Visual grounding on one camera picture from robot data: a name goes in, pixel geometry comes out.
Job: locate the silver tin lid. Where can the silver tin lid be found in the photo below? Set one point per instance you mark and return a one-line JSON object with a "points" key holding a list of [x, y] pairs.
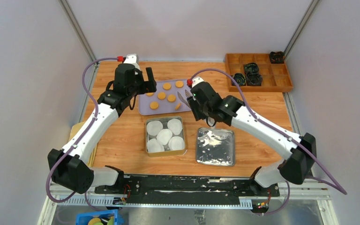
{"points": [[215, 147]]}

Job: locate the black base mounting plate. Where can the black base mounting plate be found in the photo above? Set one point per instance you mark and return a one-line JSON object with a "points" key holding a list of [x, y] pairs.
{"points": [[187, 190]]}

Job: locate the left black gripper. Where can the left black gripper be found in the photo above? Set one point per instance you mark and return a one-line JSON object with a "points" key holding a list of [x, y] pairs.
{"points": [[148, 86]]}

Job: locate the white paper cupcake liner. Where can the white paper cupcake liner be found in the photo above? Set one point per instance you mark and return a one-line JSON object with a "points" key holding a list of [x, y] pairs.
{"points": [[154, 146], [164, 136], [176, 143], [154, 127], [175, 126]]}

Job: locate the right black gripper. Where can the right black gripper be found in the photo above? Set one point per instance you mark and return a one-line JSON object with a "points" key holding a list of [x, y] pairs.
{"points": [[197, 115]]}

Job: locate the wooden compartment organizer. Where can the wooden compartment organizer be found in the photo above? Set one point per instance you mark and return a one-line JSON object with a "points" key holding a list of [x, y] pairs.
{"points": [[275, 77]]}

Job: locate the lavender tray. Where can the lavender tray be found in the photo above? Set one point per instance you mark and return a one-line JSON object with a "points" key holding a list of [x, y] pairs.
{"points": [[165, 106]]}

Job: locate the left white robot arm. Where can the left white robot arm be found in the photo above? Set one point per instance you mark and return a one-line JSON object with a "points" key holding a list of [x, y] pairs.
{"points": [[68, 166]]}

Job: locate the blue plastic bin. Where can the blue plastic bin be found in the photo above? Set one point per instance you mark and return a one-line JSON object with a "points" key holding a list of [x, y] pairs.
{"points": [[106, 217]]}

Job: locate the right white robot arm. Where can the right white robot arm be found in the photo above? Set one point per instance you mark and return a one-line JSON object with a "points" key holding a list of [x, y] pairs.
{"points": [[295, 150]]}

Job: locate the gold cookie tin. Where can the gold cookie tin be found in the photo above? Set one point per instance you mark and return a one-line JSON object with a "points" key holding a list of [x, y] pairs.
{"points": [[167, 151]]}

